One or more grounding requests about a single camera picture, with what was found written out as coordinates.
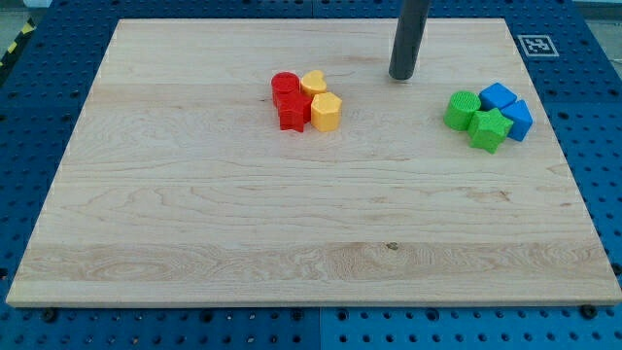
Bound red cylinder block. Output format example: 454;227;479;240
270;71;300;107

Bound red star block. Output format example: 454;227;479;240
277;91;312;132

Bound blue triangle block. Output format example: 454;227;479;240
501;100;534;142

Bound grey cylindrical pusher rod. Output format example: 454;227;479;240
389;0;432;81

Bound yellow pentagon block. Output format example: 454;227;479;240
311;92;342;132

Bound wooden board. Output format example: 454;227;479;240
7;18;621;308

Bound blue cube block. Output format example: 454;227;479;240
479;83;517;111

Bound white fiducial marker tag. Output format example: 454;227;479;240
518;34;559;57

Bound black yellow hazard tape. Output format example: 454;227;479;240
1;17;36;70

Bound green cylinder block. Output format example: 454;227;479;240
443;90;481;131

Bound green star block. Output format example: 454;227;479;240
467;108;514;154

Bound yellow heart block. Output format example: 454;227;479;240
300;70;328;97

